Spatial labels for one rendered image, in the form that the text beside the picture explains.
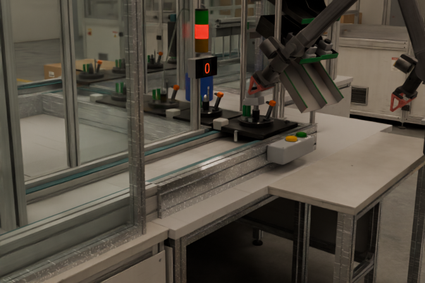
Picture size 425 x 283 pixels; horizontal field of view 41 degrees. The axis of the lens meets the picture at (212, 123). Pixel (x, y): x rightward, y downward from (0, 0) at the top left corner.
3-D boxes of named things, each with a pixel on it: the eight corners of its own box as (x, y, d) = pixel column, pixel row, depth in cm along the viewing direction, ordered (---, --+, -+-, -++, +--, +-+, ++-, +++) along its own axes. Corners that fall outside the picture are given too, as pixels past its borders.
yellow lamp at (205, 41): (210, 51, 212) (211, 38, 211) (202, 52, 208) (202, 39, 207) (200, 50, 215) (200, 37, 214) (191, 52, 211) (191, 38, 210)
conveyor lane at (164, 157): (296, 149, 230) (297, 125, 228) (146, 213, 167) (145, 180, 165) (239, 136, 248) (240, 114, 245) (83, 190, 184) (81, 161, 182)
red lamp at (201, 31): (211, 38, 211) (211, 24, 209) (202, 38, 207) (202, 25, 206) (200, 36, 214) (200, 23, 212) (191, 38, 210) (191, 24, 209)
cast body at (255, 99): (264, 103, 224) (263, 86, 223) (258, 105, 220) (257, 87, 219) (247, 103, 229) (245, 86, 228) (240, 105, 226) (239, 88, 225)
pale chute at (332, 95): (338, 103, 255) (344, 97, 252) (319, 107, 247) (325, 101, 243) (305, 54, 264) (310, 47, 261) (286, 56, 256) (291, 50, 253)
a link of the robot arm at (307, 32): (382, -31, 190) (388, -25, 199) (370, -43, 191) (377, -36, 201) (289, 59, 206) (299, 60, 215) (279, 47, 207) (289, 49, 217)
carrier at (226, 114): (245, 117, 243) (246, 88, 240) (209, 128, 225) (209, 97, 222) (202, 109, 258) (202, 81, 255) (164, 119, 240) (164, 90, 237)
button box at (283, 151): (313, 151, 214) (314, 135, 212) (283, 165, 198) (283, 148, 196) (297, 148, 218) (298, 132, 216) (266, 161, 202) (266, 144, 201)
